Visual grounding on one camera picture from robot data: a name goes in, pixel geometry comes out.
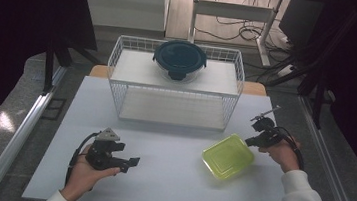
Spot green square plastic container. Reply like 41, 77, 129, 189
198, 129, 258, 185

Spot person's left hand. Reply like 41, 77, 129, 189
59, 141, 124, 201

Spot white cabinet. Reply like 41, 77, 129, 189
76, 0, 172, 34

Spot white power strip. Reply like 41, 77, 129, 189
277, 62, 295, 79

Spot silver metal rail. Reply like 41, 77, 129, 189
287, 93, 357, 201
0, 59, 69, 201

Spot white wire rack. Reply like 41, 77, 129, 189
101, 33, 249, 135

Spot black floor cables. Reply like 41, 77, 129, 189
192, 0, 299, 55

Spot wooden table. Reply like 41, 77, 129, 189
87, 63, 269, 98

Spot round glass container teal lid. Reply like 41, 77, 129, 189
150, 37, 210, 86

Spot white metal desk frame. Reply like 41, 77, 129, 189
185, 0, 285, 69

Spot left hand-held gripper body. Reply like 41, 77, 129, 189
83, 124, 128, 173

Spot black metal stand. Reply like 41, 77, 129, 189
292, 71, 339, 132
40, 30, 105, 100

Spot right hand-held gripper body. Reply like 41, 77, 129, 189
246, 102, 289, 152

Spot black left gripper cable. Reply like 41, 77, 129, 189
64, 129, 100, 191

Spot person's right hand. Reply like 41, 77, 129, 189
256, 134, 303, 175

